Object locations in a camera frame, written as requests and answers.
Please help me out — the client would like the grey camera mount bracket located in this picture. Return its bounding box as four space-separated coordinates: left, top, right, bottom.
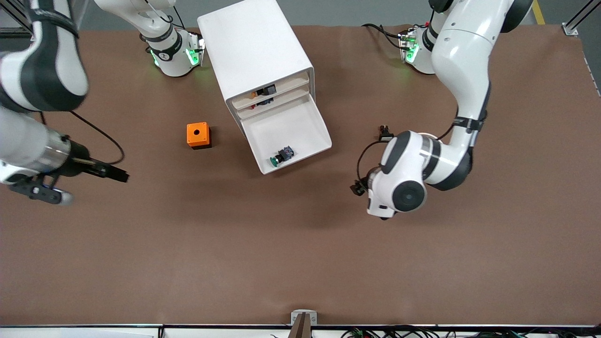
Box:
290 310 318 326

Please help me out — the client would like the black base cable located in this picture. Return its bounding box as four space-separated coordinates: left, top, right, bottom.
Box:
362 23 407 50

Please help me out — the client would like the aluminium frame post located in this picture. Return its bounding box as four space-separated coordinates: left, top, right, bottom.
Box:
0 0 36 39
562 0 601 37

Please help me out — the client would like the green mushroom push button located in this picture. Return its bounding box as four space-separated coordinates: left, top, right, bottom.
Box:
270 146 296 168

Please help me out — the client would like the brown camera pole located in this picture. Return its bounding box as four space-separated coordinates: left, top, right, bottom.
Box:
288 313 312 338

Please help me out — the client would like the orange button box with hole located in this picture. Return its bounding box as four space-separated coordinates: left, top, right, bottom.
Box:
186 122 212 150

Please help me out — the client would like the white plastic drawer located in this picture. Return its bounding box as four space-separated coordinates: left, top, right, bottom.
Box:
231 70 311 111
239 93 332 175
235 85 311 121

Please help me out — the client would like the black cable bundle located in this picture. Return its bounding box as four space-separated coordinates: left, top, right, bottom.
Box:
340 326 601 338

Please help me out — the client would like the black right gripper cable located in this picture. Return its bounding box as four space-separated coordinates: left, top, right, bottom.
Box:
40 109 126 166

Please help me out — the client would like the white drawer cabinet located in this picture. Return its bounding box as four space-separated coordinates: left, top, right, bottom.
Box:
197 0 316 139

